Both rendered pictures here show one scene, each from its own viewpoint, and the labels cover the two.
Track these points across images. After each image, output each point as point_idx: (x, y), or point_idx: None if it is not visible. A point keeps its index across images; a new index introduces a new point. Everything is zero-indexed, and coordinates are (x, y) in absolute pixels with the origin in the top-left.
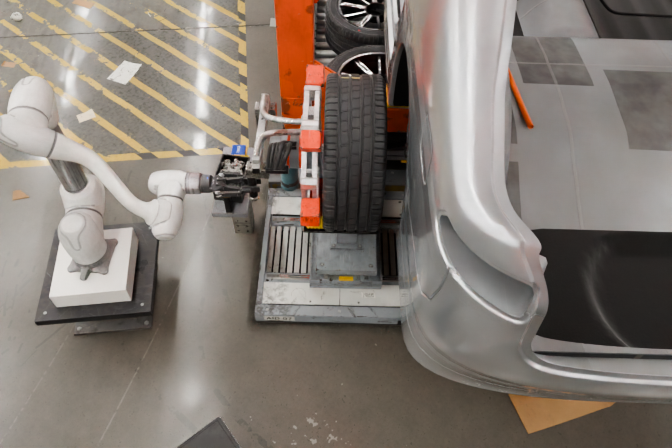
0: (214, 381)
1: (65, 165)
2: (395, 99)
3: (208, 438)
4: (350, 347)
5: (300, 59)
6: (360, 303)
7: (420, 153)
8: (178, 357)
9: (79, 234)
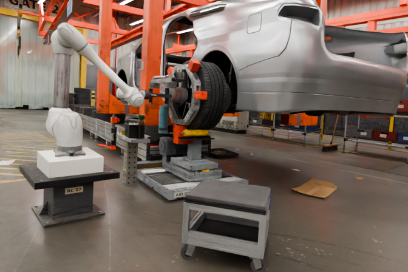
0: (167, 220)
1: (67, 83)
2: None
3: (209, 182)
4: None
5: None
6: None
7: (249, 34)
8: (134, 218)
9: (76, 116)
